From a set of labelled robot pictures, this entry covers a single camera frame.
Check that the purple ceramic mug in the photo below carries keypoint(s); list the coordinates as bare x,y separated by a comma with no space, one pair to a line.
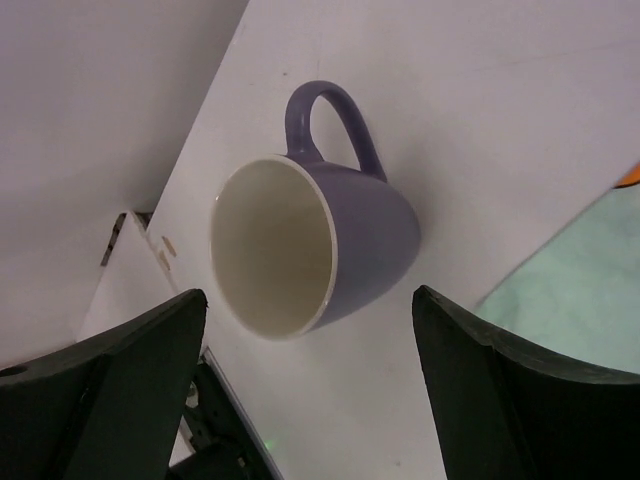
298,242

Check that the green cartoon placemat cloth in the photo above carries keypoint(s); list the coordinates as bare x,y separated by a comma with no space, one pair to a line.
579,294

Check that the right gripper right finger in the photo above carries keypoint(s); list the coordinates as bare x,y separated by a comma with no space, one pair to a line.
507,408

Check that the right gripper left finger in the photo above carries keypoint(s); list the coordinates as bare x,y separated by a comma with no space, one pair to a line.
108,407

